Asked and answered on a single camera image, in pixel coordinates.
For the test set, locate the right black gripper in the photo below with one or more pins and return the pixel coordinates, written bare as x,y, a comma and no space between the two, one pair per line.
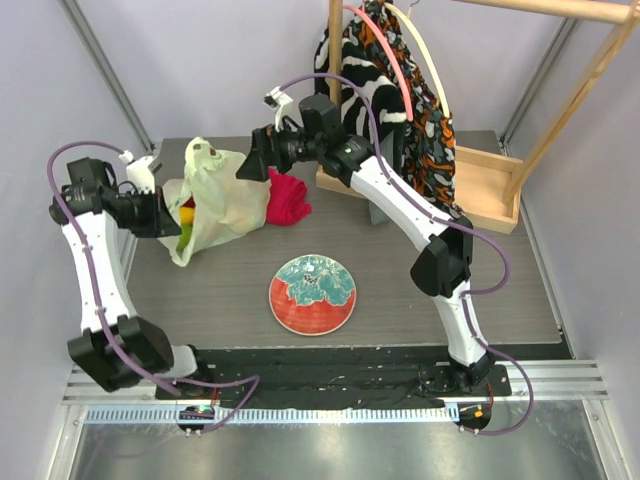
270,150

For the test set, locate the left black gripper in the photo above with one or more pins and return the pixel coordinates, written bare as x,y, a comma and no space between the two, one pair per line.
161,223

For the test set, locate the translucent plastic bag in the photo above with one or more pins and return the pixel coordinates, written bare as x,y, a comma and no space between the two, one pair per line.
226,208

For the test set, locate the fake green custard apple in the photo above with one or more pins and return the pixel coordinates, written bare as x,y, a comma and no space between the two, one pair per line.
184,238

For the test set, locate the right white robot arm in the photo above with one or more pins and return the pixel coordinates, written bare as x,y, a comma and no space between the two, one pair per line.
445,245

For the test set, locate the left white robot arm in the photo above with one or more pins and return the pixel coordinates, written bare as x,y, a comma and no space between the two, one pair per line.
117,346

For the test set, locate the fake yellow fruit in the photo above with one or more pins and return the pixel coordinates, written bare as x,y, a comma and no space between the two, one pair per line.
186,215

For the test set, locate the red folded cloth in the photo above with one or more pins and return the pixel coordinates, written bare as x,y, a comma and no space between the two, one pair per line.
288,203

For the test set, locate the black white patterned garment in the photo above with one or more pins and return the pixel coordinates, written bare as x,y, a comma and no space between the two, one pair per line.
380,103

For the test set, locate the red and teal plate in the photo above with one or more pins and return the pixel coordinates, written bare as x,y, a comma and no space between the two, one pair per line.
312,295

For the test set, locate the orange grey patterned garment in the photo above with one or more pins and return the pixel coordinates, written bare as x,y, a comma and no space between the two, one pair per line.
429,145

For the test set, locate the cream hanger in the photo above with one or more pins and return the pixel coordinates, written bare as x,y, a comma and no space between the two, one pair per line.
405,19

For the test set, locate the wooden clothes rack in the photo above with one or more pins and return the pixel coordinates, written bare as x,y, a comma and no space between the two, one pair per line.
489,185

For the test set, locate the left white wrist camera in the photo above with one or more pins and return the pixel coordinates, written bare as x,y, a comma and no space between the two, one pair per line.
141,171

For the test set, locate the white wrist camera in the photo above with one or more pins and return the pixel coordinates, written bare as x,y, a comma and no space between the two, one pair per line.
280,103
141,171

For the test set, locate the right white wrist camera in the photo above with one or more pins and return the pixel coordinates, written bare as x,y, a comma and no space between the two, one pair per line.
280,103

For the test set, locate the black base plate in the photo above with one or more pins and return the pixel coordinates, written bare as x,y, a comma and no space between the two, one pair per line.
375,378

